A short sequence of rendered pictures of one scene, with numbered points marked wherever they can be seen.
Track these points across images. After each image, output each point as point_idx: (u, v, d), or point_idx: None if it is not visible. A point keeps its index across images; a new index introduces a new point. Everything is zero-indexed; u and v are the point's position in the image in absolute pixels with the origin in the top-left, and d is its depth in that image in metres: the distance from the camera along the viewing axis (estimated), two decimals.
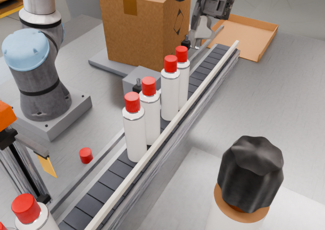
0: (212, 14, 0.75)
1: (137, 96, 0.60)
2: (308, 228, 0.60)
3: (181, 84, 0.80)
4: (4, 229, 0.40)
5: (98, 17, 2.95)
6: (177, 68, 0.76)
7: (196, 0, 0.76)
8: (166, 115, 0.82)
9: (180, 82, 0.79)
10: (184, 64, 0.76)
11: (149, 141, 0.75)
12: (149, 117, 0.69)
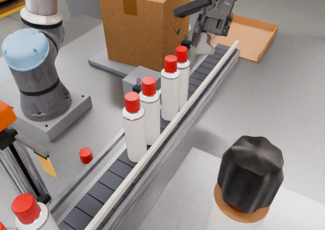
0: (212, 32, 0.79)
1: (137, 96, 0.60)
2: (308, 228, 0.60)
3: (181, 84, 0.80)
4: (4, 229, 0.40)
5: (98, 17, 2.95)
6: (177, 68, 0.76)
7: (197, 18, 0.79)
8: (166, 115, 0.82)
9: (180, 82, 0.79)
10: (184, 64, 0.76)
11: (149, 141, 0.75)
12: (149, 117, 0.69)
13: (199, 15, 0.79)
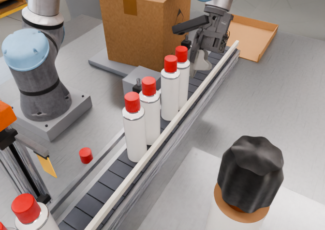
0: (209, 49, 0.83)
1: (137, 96, 0.60)
2: (308, 228, 0.60)
3: (181, 84, 0.80)
4: (4, 229, 0.40)
5: (98, 17, 2.95)
6: (177, 68, 0.76)
7: (194, 37, 0.83)
8: (166, 115, 0.82)
9: (180, 82, 0.79)
10: (184, 64, 0.76)
11: (149, 141, 0.75)
12: (149, 117, 0.69)
13: (197, 33, 0.83)
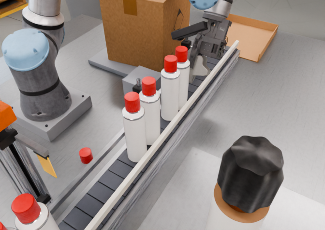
0: (208, 55, 0.84)
1: (137, 96, 0.60)
2: (308, 228, 0.60)
3: (181, 84, 0.80)
4: (4, 229, 0.40)
5: (98, 17, 2.95)
6: (177, 68, 0.76)
7: (193, 42, 0.84)
8: (166, 115, 0.82)
9: (180, 82, 0.79)
10: (184, 64, 0.76)
11: (149, 141, 0.75)
12: (149, 117, 0.69)
13: (196, 39, 0.84)
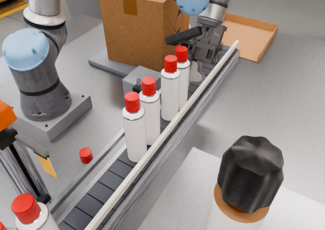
0: (202, 61, 0.82)
1: (137, 96, 0.60)
2: (308, 228, 0.60)
3: (181, 84, 0.80)
4: (4, 229, 0.40)
5: (98, 17, 2.95)
6: (177, 68, 0.76)
7: (187, 48, 0.82)
8: (166, 115, 0.82)
9: (180, 82, 0.79)
10: (184, 64, 0.76)
11: (149, 141, 0.75)
12: (149, 117, 0.69)
13: (190, 45, 0.82)
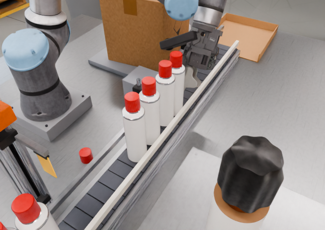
0: (197, 67, 0.79)
1: (137, 96, 0.60)
2: (308, 228, 0.60)
3: (175, 90, 0.78)
4: (4, 229, 0.40)
5: (98, 17, 2.95)
6: (171, 73, 0.74)
7: (182, 53, 0.80)
8: (161, 121, 0.80)
9: (175, 88, 0.77)
10: (179, 69, 0.74)
11: (149, 141, 0.75)
12: (149, 117, 0.69)
13: (185, 50, 0.80)
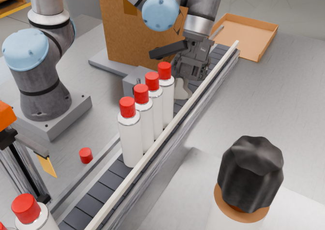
0: (188, 78, 0.76)
1: (132, 100, 0.59)
2: (308, 228, 0.60)
3: (164, 102, 0.74)
4: (4, 229, 0.40)
5: (98, 17, 2.95)
6: (159, 85, 0.70)
7: (172, 64, 0.76)
8: None
9: (164, 100, 0.73)
10: (168, 81, 0.70)
11: (143, 149, 0.73)
12: (142, 125, 0.67)
13: (175, 60, 0.76)
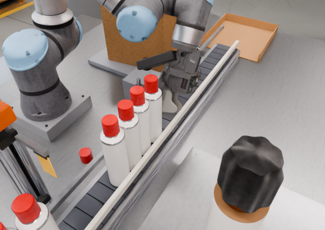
0: (177, 90, 0.72)
1: (115, 119, 0.55)
2: (308, 228, 0.60)
3: (152, 116, 0.70)
4: (4, 229, 0.40)
5: (98, 17, 2.95)
6: (146, 99, 0.67)
7: (160, 75, 0.72)
8: None
9: (151, 115, 0.70)
10: (155, 95, 0.66)
11: (131, 167, 0.69)
12: (128, 143, 0.63)
13: (163, 72, 0.72)
